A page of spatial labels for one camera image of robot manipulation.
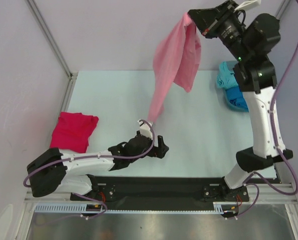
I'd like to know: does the pink t shirt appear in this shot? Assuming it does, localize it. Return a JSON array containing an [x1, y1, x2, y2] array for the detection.
[[148, 13, 201, 123]]

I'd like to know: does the right aluminium frame post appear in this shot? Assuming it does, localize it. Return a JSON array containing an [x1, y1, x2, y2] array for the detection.
[[275, 0, 291, 20]]

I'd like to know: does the light blue t shirt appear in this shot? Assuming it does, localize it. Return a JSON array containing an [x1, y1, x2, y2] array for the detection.
[[216, 61, 238, 90]]

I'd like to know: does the dark blue t shirt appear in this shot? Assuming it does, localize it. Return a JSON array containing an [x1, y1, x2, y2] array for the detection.
[[224, 86, 248, 112]]

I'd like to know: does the light blue slotted cable duct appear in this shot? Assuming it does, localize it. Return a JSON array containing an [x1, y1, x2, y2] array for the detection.
[[35, 201, 226, 214]]

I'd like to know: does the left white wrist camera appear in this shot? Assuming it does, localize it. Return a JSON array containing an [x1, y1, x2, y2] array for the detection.
[[138, 119, 153, 139]]

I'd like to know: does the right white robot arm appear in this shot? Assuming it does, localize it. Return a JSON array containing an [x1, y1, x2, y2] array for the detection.
[[188, 0, 293, 201]]

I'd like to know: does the left aluminium frame post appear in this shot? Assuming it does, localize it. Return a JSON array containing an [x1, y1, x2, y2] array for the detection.
[[25, 0, 78, 81]]

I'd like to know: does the red folded t shirt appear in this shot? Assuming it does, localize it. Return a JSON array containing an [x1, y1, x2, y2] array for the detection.
[[50, 112, 99, 154]]

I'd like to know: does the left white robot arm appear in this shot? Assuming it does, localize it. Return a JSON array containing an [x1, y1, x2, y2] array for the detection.
[[24, 133, 169, 200]]

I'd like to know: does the teal plastic bin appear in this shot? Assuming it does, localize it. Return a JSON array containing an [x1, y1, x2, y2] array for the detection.
[[216, 61, 248, 112]]

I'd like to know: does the aluminium frame post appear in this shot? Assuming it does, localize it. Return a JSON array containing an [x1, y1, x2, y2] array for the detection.
[[275, 0, 291, 20], [25, 0, 78, 81]]

